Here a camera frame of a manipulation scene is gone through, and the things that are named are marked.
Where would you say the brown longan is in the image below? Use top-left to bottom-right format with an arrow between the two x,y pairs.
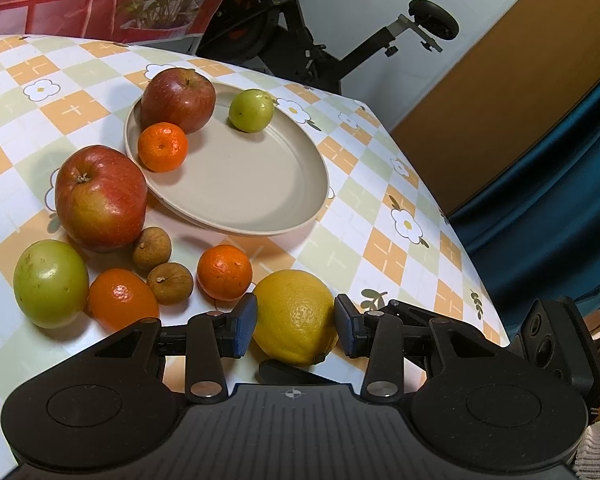
146,262 -> 195,306
131,227 -> 172,272

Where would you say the wooden panel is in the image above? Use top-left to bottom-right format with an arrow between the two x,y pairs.
387,0 -> 600,216

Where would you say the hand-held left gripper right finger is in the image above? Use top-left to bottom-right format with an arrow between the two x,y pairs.
334,294 -> 511,405

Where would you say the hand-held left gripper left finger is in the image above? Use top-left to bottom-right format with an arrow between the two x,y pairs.
80,292 -> 258,405

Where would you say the small orange mandarin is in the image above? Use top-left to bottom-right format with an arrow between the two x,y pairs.
137,122 -> 188,173
88,268 -> 161,333
196,244 -> 254,301

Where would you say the beige round plate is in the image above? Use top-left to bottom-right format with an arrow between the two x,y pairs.
123,80 -> 331,237

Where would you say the red apple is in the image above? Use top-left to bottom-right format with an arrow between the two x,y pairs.
140,67 -> 217,135
55,145 -> 149,254

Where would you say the black exercise bike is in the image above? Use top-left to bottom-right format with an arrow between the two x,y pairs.
196,0 -> 460,96

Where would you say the checked floral tablecloth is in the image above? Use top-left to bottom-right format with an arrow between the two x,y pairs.
0,35 -> 511,478

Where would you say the yellow lemon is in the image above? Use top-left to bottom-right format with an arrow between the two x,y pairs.
250,269 -> 340,367

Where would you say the green round fruit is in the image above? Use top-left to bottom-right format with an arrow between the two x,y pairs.
13,240 -> 90,330
228,88 -> 274,134

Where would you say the printed pink wall tapestry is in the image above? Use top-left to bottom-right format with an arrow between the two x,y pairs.
0,0 -> 253,56

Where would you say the teal curtain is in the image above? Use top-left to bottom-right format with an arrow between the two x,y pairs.
445,60 -> 600,318

